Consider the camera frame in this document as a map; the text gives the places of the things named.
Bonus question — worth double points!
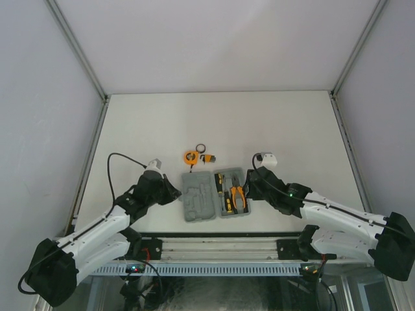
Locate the orange black pliers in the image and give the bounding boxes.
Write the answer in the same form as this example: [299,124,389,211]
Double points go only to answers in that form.
[230,175,246,214]

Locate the short yellow black screwdriver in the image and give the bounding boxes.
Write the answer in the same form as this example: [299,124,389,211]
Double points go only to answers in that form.
[224,191,233,213]

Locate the grey plastic tool case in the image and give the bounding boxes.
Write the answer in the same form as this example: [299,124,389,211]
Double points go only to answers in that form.
[182,167,251,222]

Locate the long black yellow screwdriver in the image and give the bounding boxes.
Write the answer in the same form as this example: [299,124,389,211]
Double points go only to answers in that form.
[214,173,226,213]

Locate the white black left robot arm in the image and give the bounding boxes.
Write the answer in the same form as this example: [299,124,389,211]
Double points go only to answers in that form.
[21,170,182,307]

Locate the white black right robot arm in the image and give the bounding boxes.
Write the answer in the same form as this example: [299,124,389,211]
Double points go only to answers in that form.
[244,167,414,281]

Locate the orange tape measure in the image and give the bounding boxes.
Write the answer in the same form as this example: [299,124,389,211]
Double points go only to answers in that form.
[184,150,199,172]

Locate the black electrical tape roll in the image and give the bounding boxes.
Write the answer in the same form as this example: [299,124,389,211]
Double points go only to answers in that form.
[195,143,206,154]

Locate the orange hex key set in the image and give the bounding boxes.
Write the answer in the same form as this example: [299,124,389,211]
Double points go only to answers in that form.
[200,154,216,163]

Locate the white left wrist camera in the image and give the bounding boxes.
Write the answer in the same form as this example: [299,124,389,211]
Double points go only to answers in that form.
[145,158,163,175]

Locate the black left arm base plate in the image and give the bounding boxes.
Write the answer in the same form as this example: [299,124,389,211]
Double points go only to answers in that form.
[124,238,163,261]

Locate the aluminium front rail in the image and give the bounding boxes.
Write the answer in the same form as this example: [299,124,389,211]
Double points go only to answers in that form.
[53,235,400,263]

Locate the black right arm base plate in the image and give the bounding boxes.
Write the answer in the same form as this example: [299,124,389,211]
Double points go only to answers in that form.
[276,238,337,262]

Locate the grey slotted cable duct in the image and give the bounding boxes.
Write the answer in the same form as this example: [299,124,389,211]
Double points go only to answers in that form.
[91,262,302,277]

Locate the black left camera cable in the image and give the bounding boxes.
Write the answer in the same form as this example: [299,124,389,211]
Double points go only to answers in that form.
[18,152,147,295]

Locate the left aluminium frame post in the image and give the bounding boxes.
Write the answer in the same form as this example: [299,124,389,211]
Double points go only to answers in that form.
[43,0,110,101]

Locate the aluminium frame post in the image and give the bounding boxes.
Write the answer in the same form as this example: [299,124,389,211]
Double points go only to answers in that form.
[43,0,110,101]
[330,0,390,97]

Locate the right aluminium frame post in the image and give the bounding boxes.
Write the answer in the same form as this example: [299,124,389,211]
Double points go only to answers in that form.
[330,0,390,97]

